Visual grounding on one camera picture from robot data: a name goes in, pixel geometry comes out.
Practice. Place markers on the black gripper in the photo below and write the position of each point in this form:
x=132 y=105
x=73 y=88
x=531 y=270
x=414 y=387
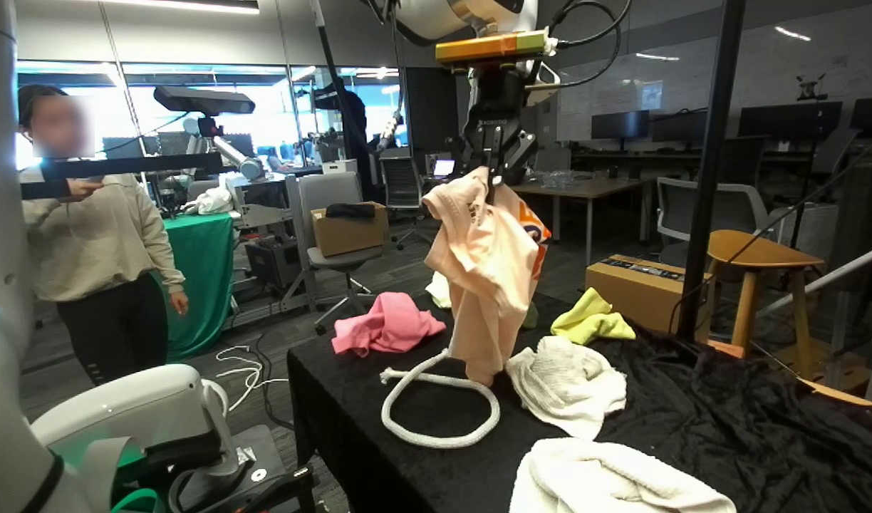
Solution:
x=495 y=125

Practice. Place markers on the peach printed t-shirt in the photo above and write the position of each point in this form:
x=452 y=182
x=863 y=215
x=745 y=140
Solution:
x=491 y=249

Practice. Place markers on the small yellow-green cloth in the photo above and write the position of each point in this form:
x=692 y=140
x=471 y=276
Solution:
x=591 y=319

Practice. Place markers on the white terry towel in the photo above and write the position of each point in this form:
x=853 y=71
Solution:
x=608 y=477

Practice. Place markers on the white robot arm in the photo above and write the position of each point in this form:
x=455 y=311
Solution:
x=85 y=455

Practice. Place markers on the cardboard box on floor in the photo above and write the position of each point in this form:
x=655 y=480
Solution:
x=645 y=291

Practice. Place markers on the pink cloth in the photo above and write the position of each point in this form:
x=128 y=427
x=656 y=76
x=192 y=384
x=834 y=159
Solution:
x=394 y=324

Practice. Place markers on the wooden stool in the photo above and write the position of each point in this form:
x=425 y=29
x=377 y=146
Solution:
x=754 y=259

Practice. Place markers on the white crumpled cloth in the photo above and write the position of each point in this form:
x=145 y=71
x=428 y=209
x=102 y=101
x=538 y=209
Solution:
x=568 y=387

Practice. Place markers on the green covered table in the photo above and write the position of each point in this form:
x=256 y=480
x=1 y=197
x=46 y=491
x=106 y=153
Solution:
x=205 y=253

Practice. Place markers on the person in beige sweater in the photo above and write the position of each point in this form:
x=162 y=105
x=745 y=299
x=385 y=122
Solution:
x=103 y=262

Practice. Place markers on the black camera on tripod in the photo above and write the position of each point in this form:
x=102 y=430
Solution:
x=205 y=105

